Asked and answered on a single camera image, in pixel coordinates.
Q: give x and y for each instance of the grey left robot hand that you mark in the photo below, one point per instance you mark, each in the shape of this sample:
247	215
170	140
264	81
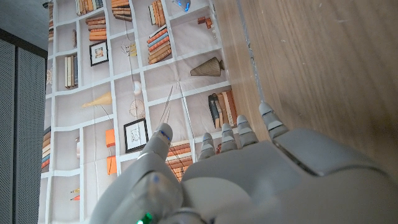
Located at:
264	180

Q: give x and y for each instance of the printed bookshelf backdrop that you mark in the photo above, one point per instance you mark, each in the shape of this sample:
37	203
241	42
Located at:
93	93

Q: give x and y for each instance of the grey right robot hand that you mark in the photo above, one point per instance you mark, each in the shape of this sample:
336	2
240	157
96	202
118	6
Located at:
183	4

